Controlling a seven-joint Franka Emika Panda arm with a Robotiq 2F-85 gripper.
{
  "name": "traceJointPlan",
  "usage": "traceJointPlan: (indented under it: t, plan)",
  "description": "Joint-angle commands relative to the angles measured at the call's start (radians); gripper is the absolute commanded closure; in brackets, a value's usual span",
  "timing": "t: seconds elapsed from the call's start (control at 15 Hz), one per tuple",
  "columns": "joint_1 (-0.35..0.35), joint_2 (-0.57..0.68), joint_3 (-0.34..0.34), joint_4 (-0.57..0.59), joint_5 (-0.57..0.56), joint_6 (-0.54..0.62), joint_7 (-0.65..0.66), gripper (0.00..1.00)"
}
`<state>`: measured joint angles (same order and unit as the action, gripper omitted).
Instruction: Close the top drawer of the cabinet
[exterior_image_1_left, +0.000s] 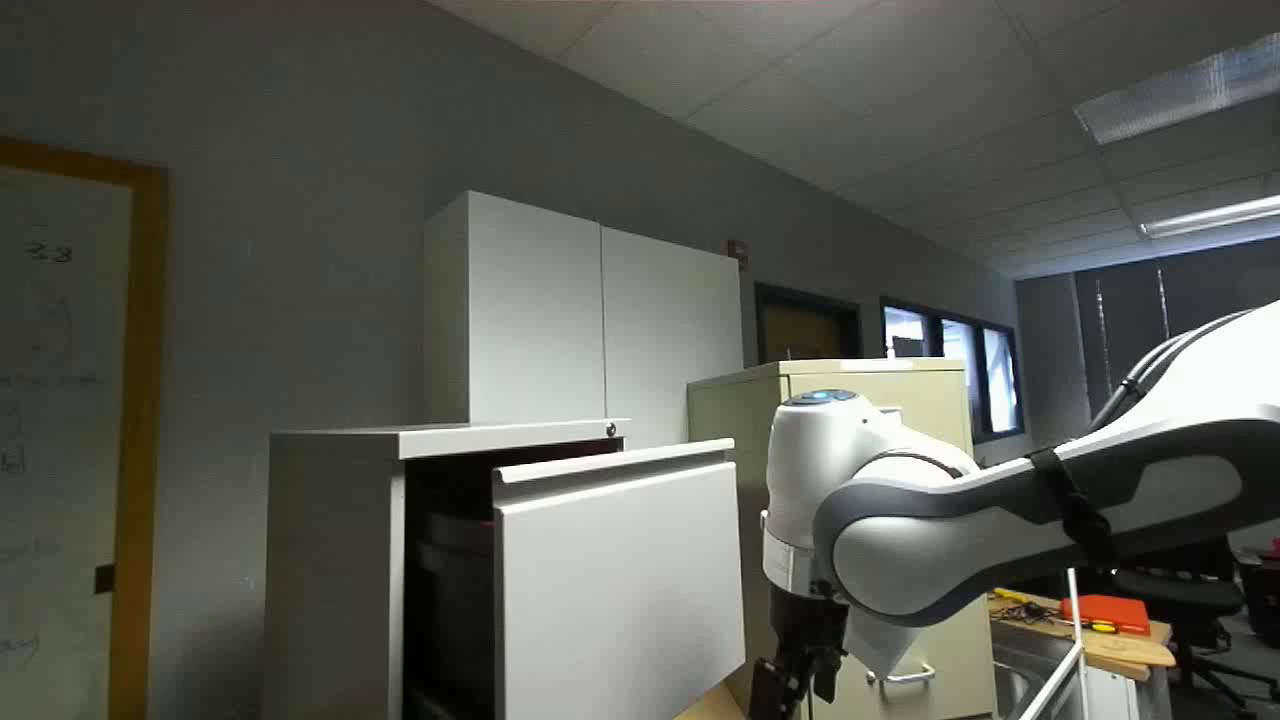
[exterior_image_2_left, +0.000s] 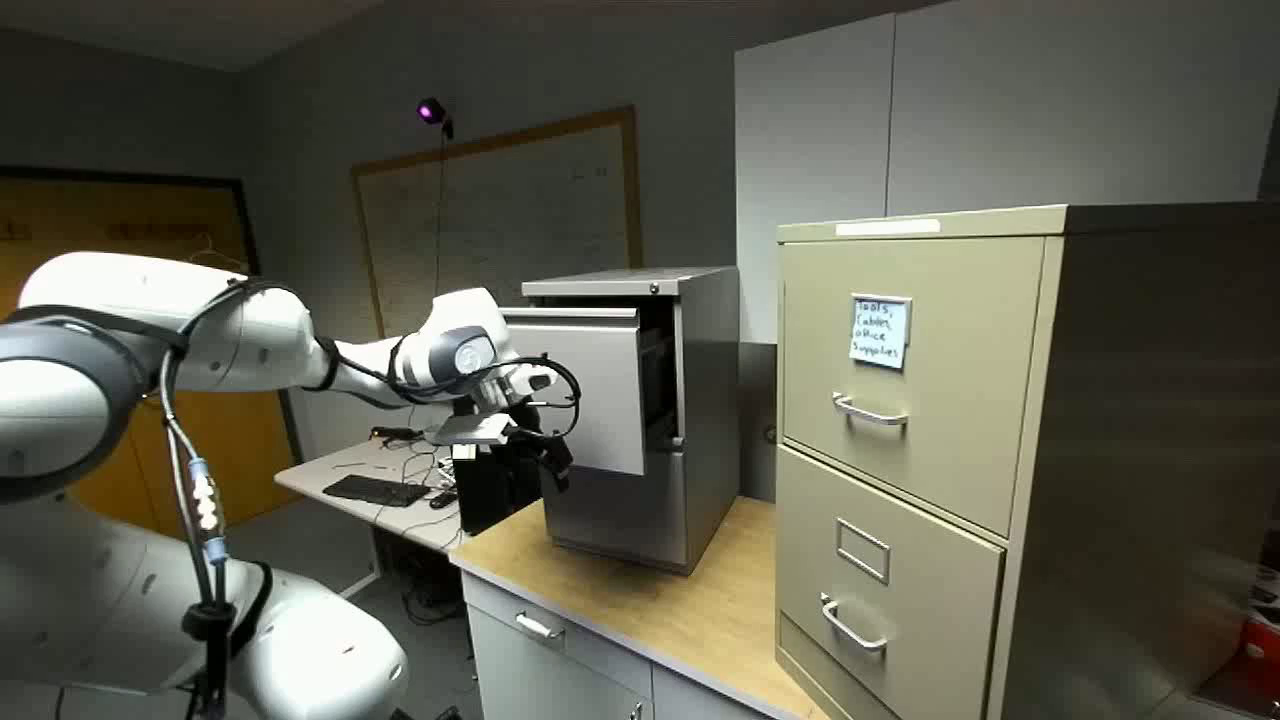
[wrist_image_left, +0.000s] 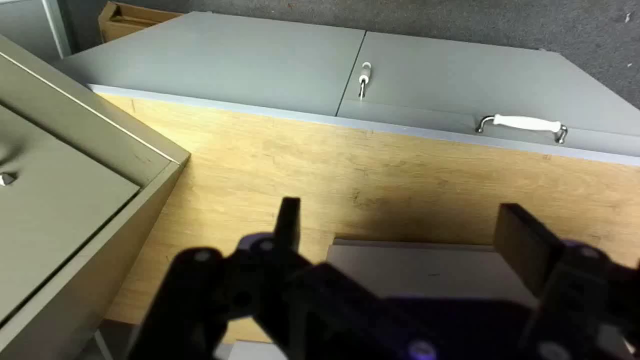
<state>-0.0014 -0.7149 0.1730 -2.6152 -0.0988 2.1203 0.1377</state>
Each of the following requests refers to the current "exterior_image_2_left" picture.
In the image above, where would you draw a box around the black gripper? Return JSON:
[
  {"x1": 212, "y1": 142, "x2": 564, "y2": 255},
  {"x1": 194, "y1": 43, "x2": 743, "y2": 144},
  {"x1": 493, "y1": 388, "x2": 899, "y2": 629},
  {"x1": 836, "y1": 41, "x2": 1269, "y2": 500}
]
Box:
[{"x1": 453, "y1": 434, "x2": 573, "y2": 537}]

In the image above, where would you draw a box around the grey top drawer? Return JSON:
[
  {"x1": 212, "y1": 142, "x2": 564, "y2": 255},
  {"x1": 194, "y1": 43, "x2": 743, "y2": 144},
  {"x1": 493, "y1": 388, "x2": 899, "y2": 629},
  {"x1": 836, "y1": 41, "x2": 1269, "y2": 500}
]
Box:
[{"x1": 502, "y1": 309, "x2": 673, "y2": 475}]

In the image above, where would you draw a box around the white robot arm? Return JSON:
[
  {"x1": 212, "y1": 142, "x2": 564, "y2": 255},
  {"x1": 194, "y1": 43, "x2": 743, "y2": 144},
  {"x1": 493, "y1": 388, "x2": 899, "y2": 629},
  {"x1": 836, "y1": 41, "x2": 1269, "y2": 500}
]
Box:
[{"x1": 0, "y1": 253, "x2": 569, "y2": 720}]

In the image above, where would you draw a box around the small grey metal cabinet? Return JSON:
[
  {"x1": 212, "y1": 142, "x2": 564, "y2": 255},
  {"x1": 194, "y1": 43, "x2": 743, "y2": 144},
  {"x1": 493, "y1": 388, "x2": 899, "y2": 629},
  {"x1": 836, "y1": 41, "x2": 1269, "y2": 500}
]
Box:
[{"x1": 519, "y1": 269, "x2": 741, "y2": 571}]

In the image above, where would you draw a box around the grey desk drawer unit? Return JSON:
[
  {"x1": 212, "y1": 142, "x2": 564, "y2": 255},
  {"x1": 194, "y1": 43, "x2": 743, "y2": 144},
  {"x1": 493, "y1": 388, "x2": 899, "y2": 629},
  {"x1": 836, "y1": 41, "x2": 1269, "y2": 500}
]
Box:
[{"x1": 464, "y1": 576, "x2": 764, "y2": 720}]

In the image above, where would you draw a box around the beige two-drawer filing cabinet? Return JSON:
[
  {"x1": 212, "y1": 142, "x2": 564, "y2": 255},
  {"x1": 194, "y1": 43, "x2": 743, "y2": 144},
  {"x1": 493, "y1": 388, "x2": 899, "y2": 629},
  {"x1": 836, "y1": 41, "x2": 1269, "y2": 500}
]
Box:
[{"x1": 777, "y1": 204, "x2": 1280, "y2": 720}]

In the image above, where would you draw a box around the black keyboard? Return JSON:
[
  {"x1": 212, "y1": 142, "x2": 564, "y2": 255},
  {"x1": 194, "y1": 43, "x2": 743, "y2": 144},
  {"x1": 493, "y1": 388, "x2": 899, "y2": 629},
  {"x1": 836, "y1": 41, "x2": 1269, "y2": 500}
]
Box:
[{"x1": 318, "y1": 475, "x2": 427, "y2": 508}]

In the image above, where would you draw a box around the white paper label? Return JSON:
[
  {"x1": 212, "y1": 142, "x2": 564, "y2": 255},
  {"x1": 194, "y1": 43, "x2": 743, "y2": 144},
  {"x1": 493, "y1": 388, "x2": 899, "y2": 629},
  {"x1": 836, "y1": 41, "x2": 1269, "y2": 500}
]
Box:
[{"x1": 849, "y1": 296, "x2": 911, "y2": 371}]

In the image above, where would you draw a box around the wooden door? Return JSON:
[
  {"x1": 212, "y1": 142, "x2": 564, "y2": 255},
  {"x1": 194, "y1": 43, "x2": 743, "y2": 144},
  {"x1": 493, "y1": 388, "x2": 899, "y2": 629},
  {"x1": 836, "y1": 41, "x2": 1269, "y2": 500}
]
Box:
[{"x1": 0, "y1": 166, "x2": 298, "y2": 542}]

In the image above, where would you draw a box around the red object at right edge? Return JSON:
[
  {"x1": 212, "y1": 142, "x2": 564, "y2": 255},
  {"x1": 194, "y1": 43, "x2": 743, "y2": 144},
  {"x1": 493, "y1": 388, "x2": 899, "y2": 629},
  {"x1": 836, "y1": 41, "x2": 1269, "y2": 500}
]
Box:
[{"x1": 1239, "y1": 571, "x2": 1280, "y2": 709}]

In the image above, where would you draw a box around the whiteboard with wooden frame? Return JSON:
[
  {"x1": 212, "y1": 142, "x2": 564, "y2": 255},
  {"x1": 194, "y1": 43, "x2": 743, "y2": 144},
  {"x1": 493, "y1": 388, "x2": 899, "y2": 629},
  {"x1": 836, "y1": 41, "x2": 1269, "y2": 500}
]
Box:
[{"x1": 351, "y1": 107, "x2": 642, "y2": 333}]

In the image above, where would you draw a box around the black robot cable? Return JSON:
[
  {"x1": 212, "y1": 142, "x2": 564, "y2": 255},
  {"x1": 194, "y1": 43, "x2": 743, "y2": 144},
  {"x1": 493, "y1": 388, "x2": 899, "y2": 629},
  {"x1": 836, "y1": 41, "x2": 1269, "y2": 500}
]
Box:
[{"x1": 155, "y1": 347, "x2": 277, "y2": 720}]

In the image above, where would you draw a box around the camera with purple light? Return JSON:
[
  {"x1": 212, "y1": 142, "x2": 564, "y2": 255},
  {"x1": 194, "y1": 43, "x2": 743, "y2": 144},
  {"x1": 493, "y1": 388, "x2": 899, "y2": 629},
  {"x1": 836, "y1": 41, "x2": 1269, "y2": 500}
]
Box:
[{"x1": 415, "y1": 97, "x2": 456, "y2": 142}]

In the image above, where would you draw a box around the grey wall cupboard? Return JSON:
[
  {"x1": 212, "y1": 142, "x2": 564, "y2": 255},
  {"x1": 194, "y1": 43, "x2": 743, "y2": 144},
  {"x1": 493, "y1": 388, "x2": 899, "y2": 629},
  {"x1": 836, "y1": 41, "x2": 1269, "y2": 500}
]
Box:
[{"x1": 735, "y1": 0, "x2": 1280, "y2": 344}]

